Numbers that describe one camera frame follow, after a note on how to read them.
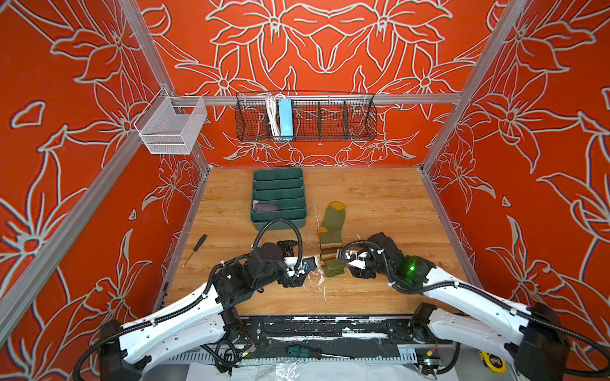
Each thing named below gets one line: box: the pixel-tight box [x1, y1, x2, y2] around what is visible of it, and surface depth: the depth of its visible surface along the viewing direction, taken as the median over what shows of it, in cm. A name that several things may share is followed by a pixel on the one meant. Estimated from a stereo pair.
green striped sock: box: [317, 200, 347, 278], surface depth 98 cm
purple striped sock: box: [251, 200, 280, 214], surface depth 100 cm
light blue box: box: [278, 98, 294, 141], surface depth 92 cm
